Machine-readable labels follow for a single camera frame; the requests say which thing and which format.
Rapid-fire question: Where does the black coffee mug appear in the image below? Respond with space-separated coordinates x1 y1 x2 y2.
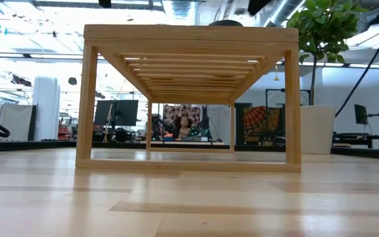
208 19 244 27

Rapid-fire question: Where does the hanging black cable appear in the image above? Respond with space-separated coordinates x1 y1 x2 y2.
334 3 379 119

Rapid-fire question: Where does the green leafy plant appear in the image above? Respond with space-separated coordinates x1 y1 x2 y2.
286 0 368 106

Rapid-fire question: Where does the white cloth partition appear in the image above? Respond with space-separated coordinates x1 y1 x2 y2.
0 103 38 142

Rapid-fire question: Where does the white round column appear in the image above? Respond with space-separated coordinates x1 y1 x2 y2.
33 76 61 142

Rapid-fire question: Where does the slatted wooden rack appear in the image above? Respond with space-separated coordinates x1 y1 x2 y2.
74 23 302 174

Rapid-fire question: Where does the person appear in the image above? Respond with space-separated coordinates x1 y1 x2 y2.
172 115 193 140

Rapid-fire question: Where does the red equipment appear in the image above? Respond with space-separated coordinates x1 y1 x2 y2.
57 115 74 142

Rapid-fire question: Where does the black computer monitor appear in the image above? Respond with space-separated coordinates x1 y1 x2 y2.
115 99 139 127
93 99 116 127

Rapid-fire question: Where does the white plant pot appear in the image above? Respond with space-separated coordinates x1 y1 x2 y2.
299 104 337 155

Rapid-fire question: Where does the black aluminium table frame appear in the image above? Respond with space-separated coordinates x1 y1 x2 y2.
0 140 379 161

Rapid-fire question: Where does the small monitor on stand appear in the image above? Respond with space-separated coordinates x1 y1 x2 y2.
353 103 369 126

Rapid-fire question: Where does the brown dotted wall cloth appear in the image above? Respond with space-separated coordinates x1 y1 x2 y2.
163 104 202 128

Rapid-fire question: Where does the orange patterned tapestry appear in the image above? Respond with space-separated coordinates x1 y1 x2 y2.
243 105 282 143

